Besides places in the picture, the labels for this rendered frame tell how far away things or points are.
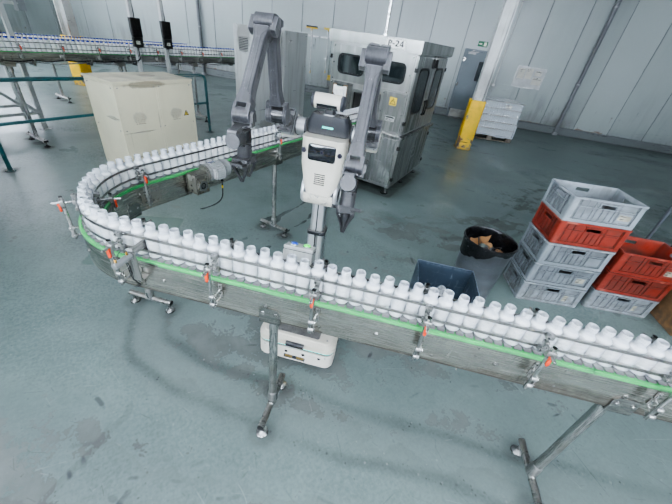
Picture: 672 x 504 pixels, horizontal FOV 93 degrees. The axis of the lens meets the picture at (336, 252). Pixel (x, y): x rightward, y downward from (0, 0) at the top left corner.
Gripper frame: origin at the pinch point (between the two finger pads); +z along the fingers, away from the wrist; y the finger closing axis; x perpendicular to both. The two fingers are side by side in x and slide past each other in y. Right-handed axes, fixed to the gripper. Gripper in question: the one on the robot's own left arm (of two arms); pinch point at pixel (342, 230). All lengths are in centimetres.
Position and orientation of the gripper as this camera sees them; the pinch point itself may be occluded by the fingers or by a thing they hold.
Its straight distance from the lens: 123.6
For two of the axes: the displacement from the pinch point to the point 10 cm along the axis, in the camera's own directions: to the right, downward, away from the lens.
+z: -1.8, 9.8, 1.3
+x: -4.1, -1.9, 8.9
